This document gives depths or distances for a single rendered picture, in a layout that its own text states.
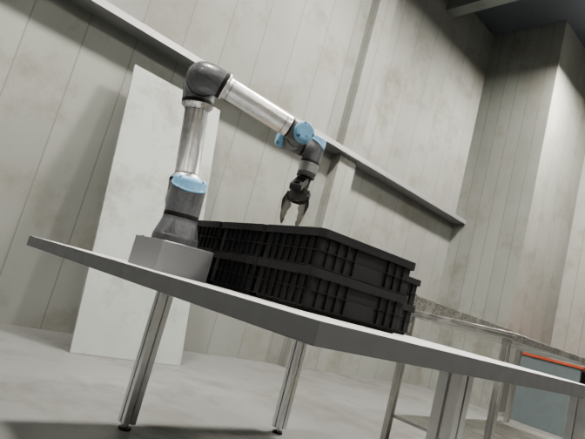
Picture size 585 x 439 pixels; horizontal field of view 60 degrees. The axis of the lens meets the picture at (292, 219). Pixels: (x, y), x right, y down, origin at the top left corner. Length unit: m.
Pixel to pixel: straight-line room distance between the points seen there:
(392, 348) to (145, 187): 3.44
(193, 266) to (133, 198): 2.53
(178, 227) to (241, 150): 3.60
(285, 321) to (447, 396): 0.59
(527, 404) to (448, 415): 6.02
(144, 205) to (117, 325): 0.95
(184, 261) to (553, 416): 6.08
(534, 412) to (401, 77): 4.57
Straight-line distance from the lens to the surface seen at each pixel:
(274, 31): 5.68
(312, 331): 0.80
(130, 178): 4.16
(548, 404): 7.23
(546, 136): 8.27
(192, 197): 1.67
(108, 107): 4.57
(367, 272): 1.50
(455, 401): 1.30
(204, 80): 1.79
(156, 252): 1.60
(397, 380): 3.26
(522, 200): 7.94
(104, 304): 3.93
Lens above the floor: 0.72
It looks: 9 degrees up
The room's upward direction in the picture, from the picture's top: 15 degrees clockwise
